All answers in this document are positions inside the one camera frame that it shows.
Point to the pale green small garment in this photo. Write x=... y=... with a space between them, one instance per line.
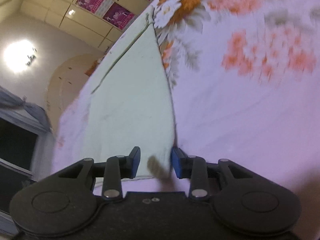
x=131 y=102

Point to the cream arched headboard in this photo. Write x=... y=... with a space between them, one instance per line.
x=65 y=84

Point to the wall lamp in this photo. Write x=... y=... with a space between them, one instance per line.
x=19 y=55

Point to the cream wardrobe with pink posters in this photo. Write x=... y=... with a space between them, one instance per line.
x=99 y=23

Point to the orange white floral pillow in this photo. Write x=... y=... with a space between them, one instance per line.
x=92 y=68

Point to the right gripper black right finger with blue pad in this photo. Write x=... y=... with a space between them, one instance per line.
x=186 y=165

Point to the grey curtain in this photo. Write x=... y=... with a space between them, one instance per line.
x=12 y=102

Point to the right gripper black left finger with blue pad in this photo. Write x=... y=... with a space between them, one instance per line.
x=126 y=165

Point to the dark window with frame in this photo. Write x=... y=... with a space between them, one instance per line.
x=17 y=150

